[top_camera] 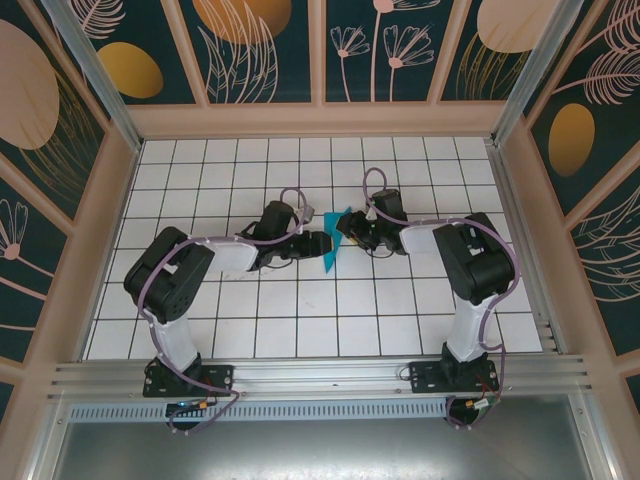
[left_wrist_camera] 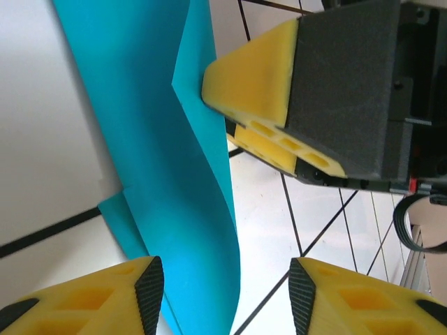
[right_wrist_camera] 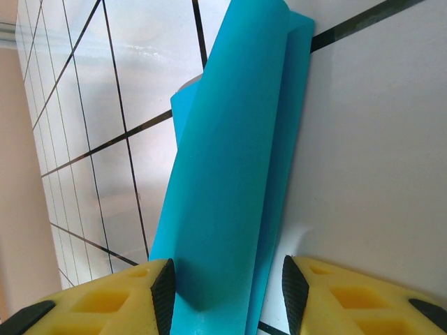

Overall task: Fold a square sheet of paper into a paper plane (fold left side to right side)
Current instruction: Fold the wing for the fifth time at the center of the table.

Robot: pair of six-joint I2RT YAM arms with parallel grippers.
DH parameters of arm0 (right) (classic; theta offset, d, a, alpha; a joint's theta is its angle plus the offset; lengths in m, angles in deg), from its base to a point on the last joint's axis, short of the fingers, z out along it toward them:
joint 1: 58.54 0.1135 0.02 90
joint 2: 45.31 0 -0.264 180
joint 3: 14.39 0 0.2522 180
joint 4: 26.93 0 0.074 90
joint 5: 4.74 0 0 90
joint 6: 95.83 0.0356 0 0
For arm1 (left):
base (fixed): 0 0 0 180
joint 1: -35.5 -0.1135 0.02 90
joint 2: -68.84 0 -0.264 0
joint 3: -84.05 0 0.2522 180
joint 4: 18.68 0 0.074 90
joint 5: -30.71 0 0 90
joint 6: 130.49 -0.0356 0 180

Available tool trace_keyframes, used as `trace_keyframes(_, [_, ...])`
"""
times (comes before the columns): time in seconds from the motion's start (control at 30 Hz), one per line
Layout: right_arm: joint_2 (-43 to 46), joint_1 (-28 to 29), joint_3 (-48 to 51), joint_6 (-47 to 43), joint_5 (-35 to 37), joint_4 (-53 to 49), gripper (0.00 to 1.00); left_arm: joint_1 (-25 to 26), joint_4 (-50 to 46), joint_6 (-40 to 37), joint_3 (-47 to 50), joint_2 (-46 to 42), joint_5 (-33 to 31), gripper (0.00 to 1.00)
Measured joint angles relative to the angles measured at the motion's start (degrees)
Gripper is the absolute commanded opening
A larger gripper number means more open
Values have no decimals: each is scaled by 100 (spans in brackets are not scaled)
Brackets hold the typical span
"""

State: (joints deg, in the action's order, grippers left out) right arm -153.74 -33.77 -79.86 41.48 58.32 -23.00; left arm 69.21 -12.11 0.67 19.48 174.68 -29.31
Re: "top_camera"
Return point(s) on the blue paper sheet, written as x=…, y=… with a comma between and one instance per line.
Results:
x=329, y=258

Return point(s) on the grey metal sheet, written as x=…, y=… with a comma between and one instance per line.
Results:
x=320, y=450

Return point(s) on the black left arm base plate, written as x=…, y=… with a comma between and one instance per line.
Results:
x=220, y=380

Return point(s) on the aluminium side rail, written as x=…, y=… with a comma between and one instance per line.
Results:
x=507, y=200

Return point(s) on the aluminium mounting rail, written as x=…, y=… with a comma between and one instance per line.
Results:
x=320, y=375

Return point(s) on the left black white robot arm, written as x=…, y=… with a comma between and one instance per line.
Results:
x=165, y=275

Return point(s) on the small circuit board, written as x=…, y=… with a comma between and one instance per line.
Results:
x=482, y=404
x=192, y=406

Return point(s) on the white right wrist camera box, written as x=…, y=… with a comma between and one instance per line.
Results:
x=371, y=214

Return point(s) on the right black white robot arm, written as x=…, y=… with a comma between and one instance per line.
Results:
x=475, y=265

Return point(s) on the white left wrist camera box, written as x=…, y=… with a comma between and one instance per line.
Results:
x=306, y=212

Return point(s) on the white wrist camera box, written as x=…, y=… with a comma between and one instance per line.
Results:
x=306, y=212
x=371, y=214

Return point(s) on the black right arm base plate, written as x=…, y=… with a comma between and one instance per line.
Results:
x=425, y=377

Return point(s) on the aluminium frame post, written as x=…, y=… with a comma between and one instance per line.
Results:
x=100, y=85
x=530, y=75

